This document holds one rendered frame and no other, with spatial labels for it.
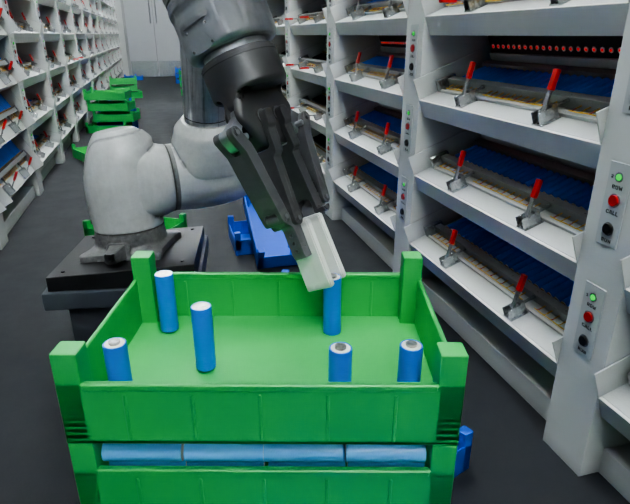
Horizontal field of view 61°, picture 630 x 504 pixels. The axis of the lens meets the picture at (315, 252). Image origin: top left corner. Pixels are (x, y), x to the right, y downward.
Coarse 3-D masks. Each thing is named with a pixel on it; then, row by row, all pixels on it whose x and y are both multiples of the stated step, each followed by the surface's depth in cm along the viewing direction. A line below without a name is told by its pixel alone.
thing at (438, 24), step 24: (432, 0) 124; (528, 0) 97; (576, 0) 83; (600, 0) 78; (624, 0) 73; (432, 24) 124; (456, 24) 114; (480, 24) 106; (504, 24) 99; (528, 24) 93; (552, 24) 87; (576, 24) 82; (600, 24) 78; (624, 24) 74
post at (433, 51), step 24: (408, 24) 134; (408, 48) 135; (432, 48) 129; (456, 48) 131; (480, 48) 132; (408, 96) 138; (432, 120) 136; (432, 144) 138; (408, 168) 142; (408, 192) 144; (408, 216) 145
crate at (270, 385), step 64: (128, 320) 53; (256, 320) 58; (320, 320) 58; (384, 320) 58; (64, 384) 39; (128, 384) 39; (192, 384) 39; (256, 384) 39; (320, 384) 39; (384, 384) 39; (448, 384) 39
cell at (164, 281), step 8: (160, 272) 54; (168, 272) 54; (160, 280) 53; (168, 280) 53; (160, 288) 53; (168, 288) 54; (160, 296) 54; (168, 296) 54; (160, 304) 54; (168, 304) 54; (160, 312) 55; (168, 312) 55; (176, 312) 55; (160, 320) 55; (168, 320) 55; (176, 320) 56; (168, 328) 55; (176, 328) 56
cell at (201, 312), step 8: (192, 304) 48; (200, 304) 48; (208, 304) 48; (192, 312) 47; (200, 312) 47; (208, 312) 47; (192, 320) 47; (200, 320) 47; (208, 320) 47; (192, 328) 48; (200, 328) 47; (208, 328) 48; (200, 336) 48; (208, 336) 48; (200, 344) 48; (208, 344) 48; (200, 352) 48; (208, 352) 48; (200, 360) 49; (208, 360) 49; (200, 368) 49; (208, 368) 49
